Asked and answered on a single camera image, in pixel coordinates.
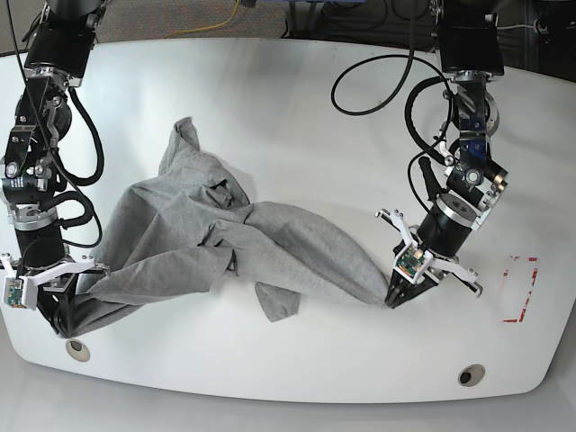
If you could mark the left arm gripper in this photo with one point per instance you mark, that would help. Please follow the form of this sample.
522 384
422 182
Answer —
400 290

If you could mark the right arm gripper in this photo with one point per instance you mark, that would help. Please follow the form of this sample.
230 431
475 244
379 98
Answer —
57 311

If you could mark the grey t-shirt with black lettering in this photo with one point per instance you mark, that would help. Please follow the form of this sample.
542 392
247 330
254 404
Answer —
192 224

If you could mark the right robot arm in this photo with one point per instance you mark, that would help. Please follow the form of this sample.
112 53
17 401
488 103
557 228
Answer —
42 197

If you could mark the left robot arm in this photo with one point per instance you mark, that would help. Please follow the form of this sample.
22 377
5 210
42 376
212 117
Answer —
463 181

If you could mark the red tape rectangle marking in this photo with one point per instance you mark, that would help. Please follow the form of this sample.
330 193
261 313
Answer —
518 282

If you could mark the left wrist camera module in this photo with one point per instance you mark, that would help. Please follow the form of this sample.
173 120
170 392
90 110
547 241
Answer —
411 263

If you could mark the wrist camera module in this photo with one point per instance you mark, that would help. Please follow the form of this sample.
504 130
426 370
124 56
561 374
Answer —
411 263
20 293

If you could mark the left table cable grommet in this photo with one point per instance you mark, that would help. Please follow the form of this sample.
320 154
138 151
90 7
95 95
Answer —
78 350

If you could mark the table cable grommet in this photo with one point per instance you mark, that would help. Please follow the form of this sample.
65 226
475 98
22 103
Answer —
471 375
78 350

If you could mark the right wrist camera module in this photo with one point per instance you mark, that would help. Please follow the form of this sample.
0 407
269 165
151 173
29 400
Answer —
20 293

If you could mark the right table cable grommet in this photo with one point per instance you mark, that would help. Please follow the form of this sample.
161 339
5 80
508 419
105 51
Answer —
471 375

